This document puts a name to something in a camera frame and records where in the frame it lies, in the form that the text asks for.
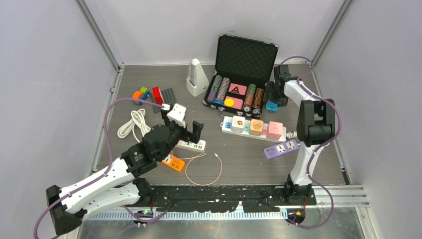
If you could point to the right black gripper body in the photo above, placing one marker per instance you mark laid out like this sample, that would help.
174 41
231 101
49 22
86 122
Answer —
270 94

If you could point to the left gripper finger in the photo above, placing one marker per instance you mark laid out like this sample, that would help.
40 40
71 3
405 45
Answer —
167 122
196 131

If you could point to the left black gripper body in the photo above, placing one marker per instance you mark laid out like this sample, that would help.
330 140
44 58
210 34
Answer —
178 132

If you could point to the blue small charger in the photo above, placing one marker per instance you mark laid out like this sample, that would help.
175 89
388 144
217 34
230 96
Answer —
271 107

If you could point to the orange cube socket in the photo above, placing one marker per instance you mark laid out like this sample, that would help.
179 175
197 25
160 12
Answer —
256 127

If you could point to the white cube socket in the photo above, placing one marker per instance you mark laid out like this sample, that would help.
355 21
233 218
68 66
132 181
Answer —
238 124

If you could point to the purple power strip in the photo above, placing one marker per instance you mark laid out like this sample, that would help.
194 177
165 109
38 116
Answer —
281 149

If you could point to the pink cube socket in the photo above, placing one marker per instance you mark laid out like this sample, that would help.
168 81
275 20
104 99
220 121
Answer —
275 130

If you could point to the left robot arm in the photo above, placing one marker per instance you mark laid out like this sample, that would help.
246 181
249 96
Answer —
120 183

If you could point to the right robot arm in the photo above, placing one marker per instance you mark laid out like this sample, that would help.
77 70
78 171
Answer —
315 128

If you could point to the white power strip with usb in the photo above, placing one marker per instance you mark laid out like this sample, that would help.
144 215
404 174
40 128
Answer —
196 147

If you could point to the red toy brick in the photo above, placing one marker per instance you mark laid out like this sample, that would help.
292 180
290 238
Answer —
158 97

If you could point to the grey building baseplate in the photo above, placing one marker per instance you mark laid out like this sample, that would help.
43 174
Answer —
167 96

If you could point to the white colourful power strip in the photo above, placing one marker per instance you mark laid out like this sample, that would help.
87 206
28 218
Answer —
226 128

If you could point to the orange power strip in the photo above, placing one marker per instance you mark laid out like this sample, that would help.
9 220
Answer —
174 163

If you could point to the toy car blocks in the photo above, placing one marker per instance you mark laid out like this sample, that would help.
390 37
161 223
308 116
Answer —
141 95

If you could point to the black poker chip case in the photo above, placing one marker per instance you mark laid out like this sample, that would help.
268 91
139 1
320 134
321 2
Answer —
244 62

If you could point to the white metronome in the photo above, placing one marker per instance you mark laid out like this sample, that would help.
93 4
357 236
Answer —
196 81

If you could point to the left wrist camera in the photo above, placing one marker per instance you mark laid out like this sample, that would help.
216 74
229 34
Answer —
177 113

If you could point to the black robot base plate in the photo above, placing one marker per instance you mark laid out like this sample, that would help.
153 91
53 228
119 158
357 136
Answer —
228 198

